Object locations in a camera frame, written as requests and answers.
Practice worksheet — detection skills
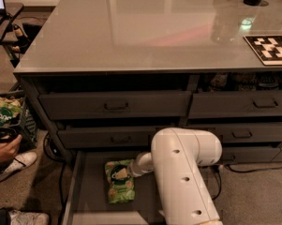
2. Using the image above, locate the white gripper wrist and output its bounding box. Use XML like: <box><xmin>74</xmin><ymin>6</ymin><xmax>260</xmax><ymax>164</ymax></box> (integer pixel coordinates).
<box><xmin>115</xmin><ymin>152</ymin><xmax>154</xmax><ymax>180</ymax></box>

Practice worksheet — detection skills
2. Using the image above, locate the green rice chip bag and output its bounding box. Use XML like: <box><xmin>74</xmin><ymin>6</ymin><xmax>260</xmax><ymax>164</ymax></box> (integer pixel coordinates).
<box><xmin>104</xmin><ymin>159</ymin><xmax>135</xmax><ymax>204</ymax></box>

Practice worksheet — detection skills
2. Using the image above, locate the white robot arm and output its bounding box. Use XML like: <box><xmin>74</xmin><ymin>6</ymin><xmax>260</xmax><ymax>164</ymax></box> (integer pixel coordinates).
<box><xmin>113</xmin><ymin>127</ymin><xmax>223</xmax><ymax>225</ymax></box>

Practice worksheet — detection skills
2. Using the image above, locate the middle left drawer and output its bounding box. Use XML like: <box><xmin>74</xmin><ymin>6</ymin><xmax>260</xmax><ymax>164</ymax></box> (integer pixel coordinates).
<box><xmin>58</xmin><ymin>127</ymin><xmax>162</xmax><ymax>149</ymax></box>

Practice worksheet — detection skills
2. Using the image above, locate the open bottom left drawer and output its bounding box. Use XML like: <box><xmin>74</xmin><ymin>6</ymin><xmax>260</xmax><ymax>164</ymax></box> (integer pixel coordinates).
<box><xmin>62</xmin><ymin>151</ymin><xmax>166</xmax><ymax>225</ymax></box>

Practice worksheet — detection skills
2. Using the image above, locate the top left drawer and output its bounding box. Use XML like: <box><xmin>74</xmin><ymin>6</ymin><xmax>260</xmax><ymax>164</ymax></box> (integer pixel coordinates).
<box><xmin>38</xmin><ymin>90</ymin><xmax>190</xmax><ymax>120</ymax></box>

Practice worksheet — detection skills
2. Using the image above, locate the grey drawer cabinet counter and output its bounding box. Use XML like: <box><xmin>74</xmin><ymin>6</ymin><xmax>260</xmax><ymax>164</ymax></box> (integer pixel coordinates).
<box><xmin>15</xmin><ymin>0</ymin><xmax>282</xmax><ymax>158</ymax></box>

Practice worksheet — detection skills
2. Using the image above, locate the bottom right drawer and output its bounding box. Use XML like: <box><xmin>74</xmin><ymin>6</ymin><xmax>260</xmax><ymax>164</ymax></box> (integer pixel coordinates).
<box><xmin>220</xmin><ymin>146</ymin><xmax>282</xmax><ymax>164</ymax></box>

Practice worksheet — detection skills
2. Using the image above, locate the green chip bag in crate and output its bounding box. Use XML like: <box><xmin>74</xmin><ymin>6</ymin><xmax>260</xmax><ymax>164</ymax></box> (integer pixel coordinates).
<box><xmin>0</xmin><ymin>97</ymin><xmax>23</xmax><ymax>128</ymax></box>

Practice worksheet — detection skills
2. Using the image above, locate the top right drawer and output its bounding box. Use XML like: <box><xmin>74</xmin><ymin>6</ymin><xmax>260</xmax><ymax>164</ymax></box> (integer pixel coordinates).
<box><xmin>189</xmin><ymin>90</ymin><xmax>282</xmax><ymax>119</ymax></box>

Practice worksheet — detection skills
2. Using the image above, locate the middle right drawer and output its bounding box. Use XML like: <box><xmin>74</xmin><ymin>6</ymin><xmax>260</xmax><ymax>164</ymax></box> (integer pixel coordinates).
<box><xmin>186</xmin><ymin>122</ymin><xmax>282</xmax><ymax>143</ymax></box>

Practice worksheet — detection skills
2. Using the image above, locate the person's hand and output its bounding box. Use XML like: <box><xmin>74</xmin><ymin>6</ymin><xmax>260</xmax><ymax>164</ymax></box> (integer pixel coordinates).
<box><xmin>0</xmin><ymin>135</ymin><xmax>22</xmax><ymax>163</ymax></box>

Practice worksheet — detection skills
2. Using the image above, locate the black crate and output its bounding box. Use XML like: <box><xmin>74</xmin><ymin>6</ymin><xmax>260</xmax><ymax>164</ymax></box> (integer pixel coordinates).
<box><xmin>0</xmin><ymin>91</ymin><xmax>38</xmax><ymax>152</ymax></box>

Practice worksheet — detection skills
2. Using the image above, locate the white sneaker lower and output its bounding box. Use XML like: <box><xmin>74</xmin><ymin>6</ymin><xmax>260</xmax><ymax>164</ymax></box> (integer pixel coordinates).
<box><xmin>8</xmin><ymin>210</ymin><xmax>50</xmax><ymax>225</ymax></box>

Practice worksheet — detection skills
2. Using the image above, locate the black white marker board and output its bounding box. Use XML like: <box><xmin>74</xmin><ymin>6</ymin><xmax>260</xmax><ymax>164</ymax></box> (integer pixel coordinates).
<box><xmin>244</xmin><ymin>35</ymin><xmax>282</xmax><ymax>66</ymax></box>

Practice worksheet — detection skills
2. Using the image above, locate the black cable at left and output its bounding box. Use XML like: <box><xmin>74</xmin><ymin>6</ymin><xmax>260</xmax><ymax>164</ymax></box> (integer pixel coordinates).
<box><xmin>42</xmin><ymin>132</ymin><xmax>67</xmax><ymax>211</ymax></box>

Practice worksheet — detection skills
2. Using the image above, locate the black floor cable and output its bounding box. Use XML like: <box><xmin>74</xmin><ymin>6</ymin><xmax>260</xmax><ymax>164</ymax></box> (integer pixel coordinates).
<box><xmin>211</xmin><ymin>163</ymin><xmax>282</xmax><ymax>202</ymax></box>

